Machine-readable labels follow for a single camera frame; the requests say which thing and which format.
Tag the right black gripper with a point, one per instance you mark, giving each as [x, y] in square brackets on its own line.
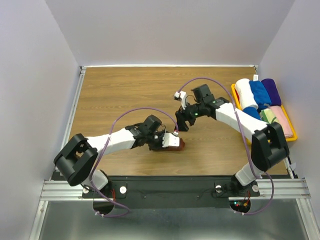
[182, 115]

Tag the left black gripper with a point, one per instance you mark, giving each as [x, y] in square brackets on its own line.
[160, 145]

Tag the brown towel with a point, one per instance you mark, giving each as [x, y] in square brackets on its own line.
[172, 148]

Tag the green cream patterned towel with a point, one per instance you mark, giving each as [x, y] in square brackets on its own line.
[268, 116]

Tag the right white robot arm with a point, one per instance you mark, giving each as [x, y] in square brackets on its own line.
[268, 142]

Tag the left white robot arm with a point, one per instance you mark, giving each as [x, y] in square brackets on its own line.
[76, 159]

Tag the white rolled towel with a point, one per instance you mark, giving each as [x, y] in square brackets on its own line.
[246, 96]

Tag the blue teal rolled towel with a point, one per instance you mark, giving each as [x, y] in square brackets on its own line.
[251, 111]

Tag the purple rolled towel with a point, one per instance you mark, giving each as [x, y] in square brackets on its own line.
[272, 91]

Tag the pink rolled towel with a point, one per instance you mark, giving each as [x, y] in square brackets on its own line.
[282, 120]

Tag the yellow plastic tray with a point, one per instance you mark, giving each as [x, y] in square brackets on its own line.
[236, 98]

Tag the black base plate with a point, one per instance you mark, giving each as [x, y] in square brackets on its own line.
[192, 191]

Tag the aluminium frame rail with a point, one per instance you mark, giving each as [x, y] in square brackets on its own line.
[57, 190]

